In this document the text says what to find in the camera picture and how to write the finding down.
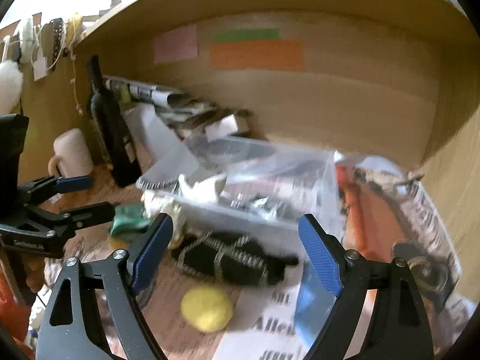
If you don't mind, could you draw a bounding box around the blue book cover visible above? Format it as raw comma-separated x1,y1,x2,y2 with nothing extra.
295,262,336,348

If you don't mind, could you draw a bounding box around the pink sticky note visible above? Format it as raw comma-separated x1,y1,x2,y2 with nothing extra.
153,24,198,64

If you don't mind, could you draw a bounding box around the yellow soft ball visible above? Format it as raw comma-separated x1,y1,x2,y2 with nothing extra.
181,285,233,333

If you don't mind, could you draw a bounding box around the white fluffy plush toy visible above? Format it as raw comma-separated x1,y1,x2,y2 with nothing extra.
0,60,24,115

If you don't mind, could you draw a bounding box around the green soft cloth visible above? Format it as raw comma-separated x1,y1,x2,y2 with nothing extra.
109,202,151,242

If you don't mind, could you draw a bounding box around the dark wine bottle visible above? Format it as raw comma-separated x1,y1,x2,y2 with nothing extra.
87,55,142,188

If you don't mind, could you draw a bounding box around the wooden shelf cabinet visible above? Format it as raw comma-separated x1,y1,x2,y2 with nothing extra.
18,0,480,301

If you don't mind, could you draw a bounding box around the stack of magazines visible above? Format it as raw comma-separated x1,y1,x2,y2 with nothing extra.
103,76,251,141

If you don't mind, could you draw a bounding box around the orange sticky note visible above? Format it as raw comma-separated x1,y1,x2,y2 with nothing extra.
209,40,304,72

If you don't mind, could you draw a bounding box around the white printed newspaper sheet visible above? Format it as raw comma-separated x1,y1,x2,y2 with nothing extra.
213,267,310,359

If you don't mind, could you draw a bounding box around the green sticky note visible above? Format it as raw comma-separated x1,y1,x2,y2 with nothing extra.
211,28,280,44

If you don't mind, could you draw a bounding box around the white ceramic mug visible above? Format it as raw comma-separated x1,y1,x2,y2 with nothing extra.
47,128,95,178

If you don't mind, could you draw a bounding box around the clear plastic storage box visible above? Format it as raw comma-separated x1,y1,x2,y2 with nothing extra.
138,135,344,253

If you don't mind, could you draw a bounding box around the black glittery soft cloth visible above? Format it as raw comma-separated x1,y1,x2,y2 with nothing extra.
171,232,299,287

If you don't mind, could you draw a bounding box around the orange object lower left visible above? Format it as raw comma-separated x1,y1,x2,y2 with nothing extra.
1,253,45,359

